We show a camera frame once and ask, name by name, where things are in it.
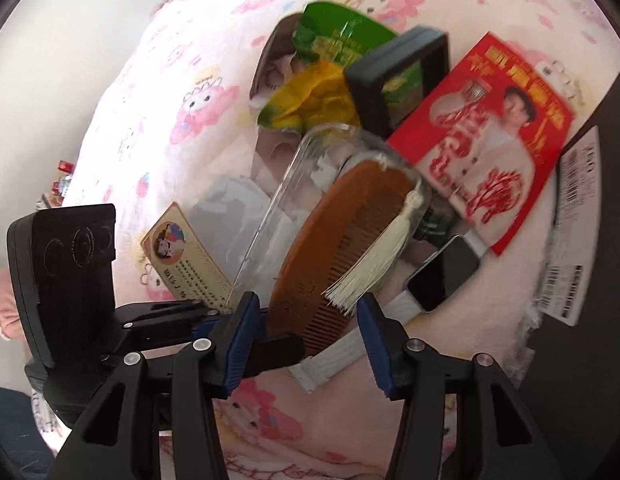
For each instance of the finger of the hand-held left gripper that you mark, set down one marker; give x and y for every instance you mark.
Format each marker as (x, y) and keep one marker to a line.
(277, 352)
(160, 310)

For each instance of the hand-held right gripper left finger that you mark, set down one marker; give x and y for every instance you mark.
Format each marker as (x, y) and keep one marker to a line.
(240, 340)

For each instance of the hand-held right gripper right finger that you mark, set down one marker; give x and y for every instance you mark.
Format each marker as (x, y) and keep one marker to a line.
(377, 350)

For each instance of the wooden comb with white tassel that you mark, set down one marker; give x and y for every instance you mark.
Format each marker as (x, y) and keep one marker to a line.
(330, 230)

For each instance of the clear plastic case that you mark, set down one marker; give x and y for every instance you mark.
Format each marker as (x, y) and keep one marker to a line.
(290, 180)

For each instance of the person's left forearm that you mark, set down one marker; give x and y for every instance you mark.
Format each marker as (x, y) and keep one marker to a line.
(0, 310)

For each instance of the small yellow cartoon card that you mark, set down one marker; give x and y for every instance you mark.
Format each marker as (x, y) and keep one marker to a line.
(190, 260)

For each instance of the pile of small colourful things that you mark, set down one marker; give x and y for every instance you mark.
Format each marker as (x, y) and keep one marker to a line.
(62, 180)

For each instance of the smartwatch with white band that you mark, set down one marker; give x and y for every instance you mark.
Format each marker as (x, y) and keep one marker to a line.
(445, 270)

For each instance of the person's leg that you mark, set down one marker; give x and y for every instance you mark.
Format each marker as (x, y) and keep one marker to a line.
(10, 425)

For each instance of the pink printed blanket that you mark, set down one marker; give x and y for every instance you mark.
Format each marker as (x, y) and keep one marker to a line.
(140, 85)

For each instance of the black box with labels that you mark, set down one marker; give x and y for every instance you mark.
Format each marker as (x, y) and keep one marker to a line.
(595, 360)

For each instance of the red printed card pack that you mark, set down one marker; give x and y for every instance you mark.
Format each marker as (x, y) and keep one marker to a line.
(490, 135)

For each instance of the yellow snack packet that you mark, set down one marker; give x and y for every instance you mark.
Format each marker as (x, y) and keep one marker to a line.
(310, 95)

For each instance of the green snack packet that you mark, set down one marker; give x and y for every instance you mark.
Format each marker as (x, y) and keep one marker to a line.
(335, 30)

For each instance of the black frame box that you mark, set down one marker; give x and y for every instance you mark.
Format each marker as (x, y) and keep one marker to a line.
(362, 85)

